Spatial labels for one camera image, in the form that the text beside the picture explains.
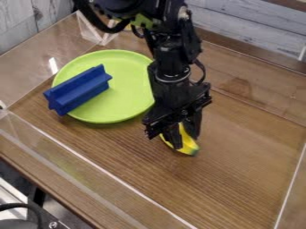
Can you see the yellow toy banana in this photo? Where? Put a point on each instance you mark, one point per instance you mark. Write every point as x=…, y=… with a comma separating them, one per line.
x=189, y=145

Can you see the clear acrylic corner bracket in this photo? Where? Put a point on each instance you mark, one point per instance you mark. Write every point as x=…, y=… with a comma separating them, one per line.
x=91, y=33

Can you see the blue plastic block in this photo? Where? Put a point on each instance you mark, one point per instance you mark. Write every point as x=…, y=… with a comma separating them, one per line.
x=75, y=91

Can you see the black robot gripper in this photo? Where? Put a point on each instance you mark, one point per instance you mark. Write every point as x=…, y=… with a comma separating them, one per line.
x=179, y=99

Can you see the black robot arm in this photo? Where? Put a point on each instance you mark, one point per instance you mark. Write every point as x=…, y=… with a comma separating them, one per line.
x=163, y=23

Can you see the green plastic plate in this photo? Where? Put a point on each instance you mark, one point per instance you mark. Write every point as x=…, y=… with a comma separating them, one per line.
x=128, y=96

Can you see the black metal mount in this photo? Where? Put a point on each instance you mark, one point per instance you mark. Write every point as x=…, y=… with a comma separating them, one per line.
x=49, y=221

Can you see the clear acrylic front wall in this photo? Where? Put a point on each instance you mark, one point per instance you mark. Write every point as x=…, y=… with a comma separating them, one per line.
x=81, y=185

